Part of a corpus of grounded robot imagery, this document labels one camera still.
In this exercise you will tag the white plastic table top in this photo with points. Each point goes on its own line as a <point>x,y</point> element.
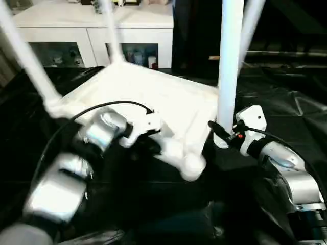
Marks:
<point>153,102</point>

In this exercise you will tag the white plastic table leg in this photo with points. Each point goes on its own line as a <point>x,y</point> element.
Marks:
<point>250,30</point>
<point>230,63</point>
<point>28,56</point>
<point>113,30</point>

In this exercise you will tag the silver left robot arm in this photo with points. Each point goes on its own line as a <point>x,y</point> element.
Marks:
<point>102,130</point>

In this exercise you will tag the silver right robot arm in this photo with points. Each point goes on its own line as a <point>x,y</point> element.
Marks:
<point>293,173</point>

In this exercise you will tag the black plastic mat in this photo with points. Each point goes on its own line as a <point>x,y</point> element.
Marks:
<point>293,102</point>

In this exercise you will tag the small white label sticker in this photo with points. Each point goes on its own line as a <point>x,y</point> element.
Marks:
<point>214,57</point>

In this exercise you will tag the small white cup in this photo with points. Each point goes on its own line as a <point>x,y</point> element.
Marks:
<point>152,62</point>

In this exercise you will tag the white cabinet with glass doors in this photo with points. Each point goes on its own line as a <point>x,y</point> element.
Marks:
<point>64,33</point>

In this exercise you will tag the dark patterned jar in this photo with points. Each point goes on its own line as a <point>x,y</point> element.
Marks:
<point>97,6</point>

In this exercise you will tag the grey curtain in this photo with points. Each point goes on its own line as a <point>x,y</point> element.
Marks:
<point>7,69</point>

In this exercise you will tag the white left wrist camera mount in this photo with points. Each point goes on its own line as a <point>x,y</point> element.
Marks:
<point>145,125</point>

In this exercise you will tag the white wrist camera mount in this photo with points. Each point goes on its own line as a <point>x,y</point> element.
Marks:
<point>253,117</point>
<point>145,125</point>

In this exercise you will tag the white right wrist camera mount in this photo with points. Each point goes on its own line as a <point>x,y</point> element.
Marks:
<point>253,117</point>

